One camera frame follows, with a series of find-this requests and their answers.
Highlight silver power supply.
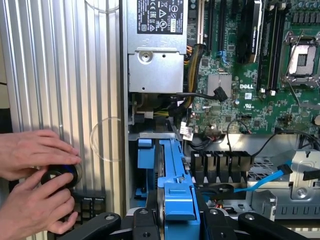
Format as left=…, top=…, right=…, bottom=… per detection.
left=126, top=0, right=189, bottom=95

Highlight silver finned heat sink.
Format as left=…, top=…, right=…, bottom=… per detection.
left=206, top=73, right=233, bottom=99

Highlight person's left hand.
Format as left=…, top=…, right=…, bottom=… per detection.
left=0, top=129, right=83, bottom=181

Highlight open metal PC case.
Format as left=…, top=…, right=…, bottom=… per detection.
left=119, top=0, right=320, bottom=240

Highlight empty blue disk carrier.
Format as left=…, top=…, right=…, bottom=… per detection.
left=134, top=138, right=157, bottom=201

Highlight black keyboard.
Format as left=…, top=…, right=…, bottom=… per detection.
left=47, top=191, right=106, bottom=235

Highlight blue flat SATA wire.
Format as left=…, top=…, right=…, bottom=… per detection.
left=233, top=159, right=294, bottom=194

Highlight braided yellow black wire bundle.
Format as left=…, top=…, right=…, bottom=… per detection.
left=184, top=42, right=208, bottom=109

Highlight black plastic fan shroud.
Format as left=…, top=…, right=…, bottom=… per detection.
left=191, top=149, right=255, bottom=187

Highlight green motherboard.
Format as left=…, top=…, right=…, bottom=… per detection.
left=183, top=0, right=320, bottom=136

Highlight CPU socket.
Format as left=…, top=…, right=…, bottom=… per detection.
left=279, top=29, right=320, bottom=90

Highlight person's right hand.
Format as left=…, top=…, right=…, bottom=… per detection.
left=0, top=171, right=79, bottom=240

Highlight RAM slot black clips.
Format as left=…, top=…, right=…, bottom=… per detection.
left=276, top=7, right=287, bottom=91

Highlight silver drive cage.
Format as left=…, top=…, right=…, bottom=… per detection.
left=246, top=149, right=320, bottom=221

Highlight white expansion slot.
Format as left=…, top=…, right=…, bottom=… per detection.
left=197, top=0, right=208, bottom=51

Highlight RAM slot white clips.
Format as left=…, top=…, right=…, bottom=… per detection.
left=267, top=4, right=278, bottom=98

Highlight long thin black wire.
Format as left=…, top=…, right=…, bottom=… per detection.
left=250, top=129, right=320, bottom=161

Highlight black expansion slot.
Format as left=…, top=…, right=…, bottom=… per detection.
left=208, top=0, right=217, bottom=51
left=217, top=0, right=228, bottom=60

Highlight black graphics card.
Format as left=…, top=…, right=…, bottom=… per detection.
left=236, top=0, right=266, bottom=65

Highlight black power wire with plug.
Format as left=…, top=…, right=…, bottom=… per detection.
left=176, top=86, right=229, bottom=103

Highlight metal disk bay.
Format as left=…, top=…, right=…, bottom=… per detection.
left=127, top=117, right=191, bottom=218

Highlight silver metal bracket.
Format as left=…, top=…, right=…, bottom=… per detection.
left=289, top=149, right=320, bottom=201

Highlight clear round plastic disc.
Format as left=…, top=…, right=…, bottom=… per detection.
left=89, top=116, right=124, bottom=163
left=84, top=0, right=121, bottom=13

